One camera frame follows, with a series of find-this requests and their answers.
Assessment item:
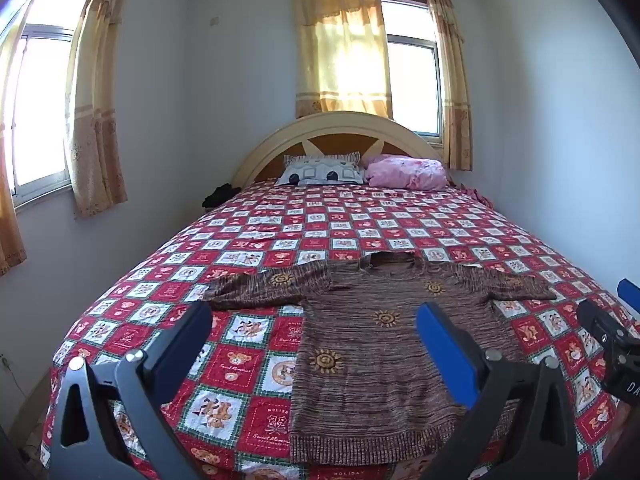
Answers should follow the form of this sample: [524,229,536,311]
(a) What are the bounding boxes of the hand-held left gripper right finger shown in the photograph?
[416,301,583,480]

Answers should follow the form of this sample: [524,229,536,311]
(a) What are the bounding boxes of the dark cloth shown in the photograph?
[202,183,243,209]

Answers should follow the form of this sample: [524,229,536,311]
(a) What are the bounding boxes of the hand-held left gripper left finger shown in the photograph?
[47,301,216,480]

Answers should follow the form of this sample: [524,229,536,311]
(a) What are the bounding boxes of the narrow beige curtain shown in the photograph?
[64,0,136,220]
[426,0,473,172]

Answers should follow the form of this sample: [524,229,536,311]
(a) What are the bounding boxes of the cream arched bed headboard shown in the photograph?
[232,111,451,188]

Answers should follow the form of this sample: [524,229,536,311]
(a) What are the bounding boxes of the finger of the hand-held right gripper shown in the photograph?
[576,299,640,358]
[617,279,640,314]

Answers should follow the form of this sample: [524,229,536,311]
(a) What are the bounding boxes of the yellow patterned curtain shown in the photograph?
[292,0,394,120]

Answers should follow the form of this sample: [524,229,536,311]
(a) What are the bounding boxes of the brown knitted sweater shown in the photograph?
[204,252,558,465]

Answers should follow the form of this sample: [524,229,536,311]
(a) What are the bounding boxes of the red checked printed blanket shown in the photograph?
[40,180,640,480]

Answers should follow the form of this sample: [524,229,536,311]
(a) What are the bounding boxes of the wide yellow curtain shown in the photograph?
[0,25,28,277]

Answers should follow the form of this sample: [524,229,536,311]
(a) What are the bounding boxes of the pink pillow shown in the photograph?
[361,155,448,191]

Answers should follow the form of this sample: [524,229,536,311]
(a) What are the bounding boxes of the window behind bed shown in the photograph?
[380,0,446,148]

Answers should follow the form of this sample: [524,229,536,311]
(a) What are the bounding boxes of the side window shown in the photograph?
[9,0,91,211]

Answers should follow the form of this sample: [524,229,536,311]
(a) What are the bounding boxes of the grey patterned pillow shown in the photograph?
[274,152,366,187]

